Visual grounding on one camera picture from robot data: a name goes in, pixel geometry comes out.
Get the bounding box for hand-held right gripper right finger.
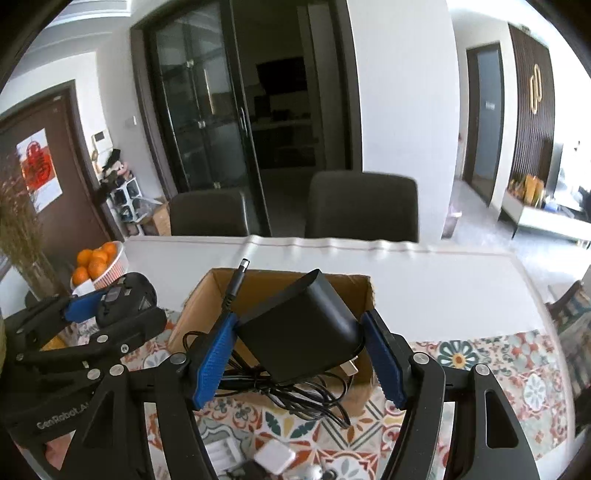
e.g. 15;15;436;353
360;309;541;480

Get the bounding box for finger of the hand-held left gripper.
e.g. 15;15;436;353
6;286;115;354
18;307;168;371

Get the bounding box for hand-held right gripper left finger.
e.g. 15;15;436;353
69;310;238;480

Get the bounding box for black round device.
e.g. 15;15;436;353
95;272;158;328

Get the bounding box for cardboard box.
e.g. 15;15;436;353
168;268;377;393

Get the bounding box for black adapter cable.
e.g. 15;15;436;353
182;258;354;430

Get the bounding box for black power adapter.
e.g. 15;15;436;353
238;269;365;385

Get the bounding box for white cube charger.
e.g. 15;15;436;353
254;438;296;474

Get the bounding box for person's left hand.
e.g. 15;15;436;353
46;436;77;472

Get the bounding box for pile of oranges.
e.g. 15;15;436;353
71;242;118;286

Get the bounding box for white striped fruit bowl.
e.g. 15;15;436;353
69;240;130;296

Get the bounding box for glass vase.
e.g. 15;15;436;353
16;258;61;301

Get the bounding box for white ribbed plastic case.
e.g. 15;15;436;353
205;438;245;476

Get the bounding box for brown floor carton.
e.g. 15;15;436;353
139;203;171;237

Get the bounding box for dried flower bunch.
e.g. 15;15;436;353
0;152;51;278

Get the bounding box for white shoe rack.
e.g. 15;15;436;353
95;148;148;236

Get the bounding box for patterned tile-print table mat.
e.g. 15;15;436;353
60;307;580;480

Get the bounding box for dark upholstered chair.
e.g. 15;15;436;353
168;187;252;237
305;170;421;243

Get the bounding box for red and white door poster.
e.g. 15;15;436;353
16;129;63;213

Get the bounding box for brown wooden door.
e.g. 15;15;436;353
0;79;114;259

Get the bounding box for wooden chair with patterned cushion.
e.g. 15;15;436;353
545;279;591;352

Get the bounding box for white television cabinet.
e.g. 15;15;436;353
499;189;591;250

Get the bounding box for black framed glass door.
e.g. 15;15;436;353
131;0;273;236

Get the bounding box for yellow packages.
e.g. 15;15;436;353
508;175;548;208

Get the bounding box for grey glass door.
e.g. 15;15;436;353
463;42;505;208

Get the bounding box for black range hood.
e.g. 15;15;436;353
256;56;308;95

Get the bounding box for dark slatted wall panel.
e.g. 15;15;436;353
508;23;557;199

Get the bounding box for gold wall ornament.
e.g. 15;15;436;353
529;65;543;116

